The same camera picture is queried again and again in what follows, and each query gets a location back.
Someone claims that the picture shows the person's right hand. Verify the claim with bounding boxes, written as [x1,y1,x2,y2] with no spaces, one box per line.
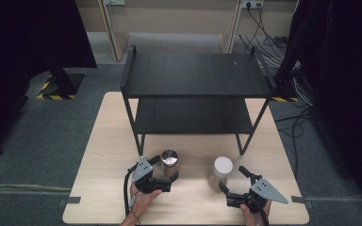
[239,200,273,226]

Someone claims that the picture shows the dark tape strip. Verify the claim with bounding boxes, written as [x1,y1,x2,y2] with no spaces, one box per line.
[291,195,314,209]
[58,196,82,207]

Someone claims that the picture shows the black floor cable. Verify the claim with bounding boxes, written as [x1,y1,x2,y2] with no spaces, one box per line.
[274,105,316,180]

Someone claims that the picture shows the black stand base striped tape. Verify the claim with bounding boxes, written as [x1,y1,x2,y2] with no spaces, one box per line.
[37,73,86,102]

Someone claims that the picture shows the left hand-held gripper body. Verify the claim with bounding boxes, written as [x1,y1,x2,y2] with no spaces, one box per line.
[131,155,173,194]

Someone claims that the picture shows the glass jar with white lid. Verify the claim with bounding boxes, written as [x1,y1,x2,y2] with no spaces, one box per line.
[206,155,234,193]

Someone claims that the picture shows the white wall socket with plugs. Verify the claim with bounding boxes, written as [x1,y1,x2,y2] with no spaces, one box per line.
[241,0,265,9]

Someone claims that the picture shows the black curtain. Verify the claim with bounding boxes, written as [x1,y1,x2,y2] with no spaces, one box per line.
[274,0,362,218]
[0,0,98,163]

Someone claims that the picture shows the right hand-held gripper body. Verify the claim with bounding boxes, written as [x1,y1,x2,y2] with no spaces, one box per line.
[225,173,289,215]

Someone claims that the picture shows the person's left hand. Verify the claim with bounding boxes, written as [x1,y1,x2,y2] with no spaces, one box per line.
[127,183,164,219]

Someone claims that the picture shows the black power cable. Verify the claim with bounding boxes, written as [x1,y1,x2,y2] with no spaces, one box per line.
[257,3,288,55]
[245,2,288,69]

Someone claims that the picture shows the black two-tier shelf rack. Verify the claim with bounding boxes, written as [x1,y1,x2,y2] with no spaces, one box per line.
[120,44,278,157]

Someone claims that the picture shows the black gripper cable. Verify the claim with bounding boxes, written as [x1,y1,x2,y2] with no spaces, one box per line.
[123,167,140,218]

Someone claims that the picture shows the beige partition frame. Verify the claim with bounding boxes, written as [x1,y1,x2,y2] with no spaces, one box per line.
[74,0,300,62]

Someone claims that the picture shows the white cable bundle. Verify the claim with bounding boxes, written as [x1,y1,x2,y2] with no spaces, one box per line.
[291,74,315,107]

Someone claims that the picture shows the yellow black striped tape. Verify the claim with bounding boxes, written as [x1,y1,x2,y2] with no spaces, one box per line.
[271,95,300,104]

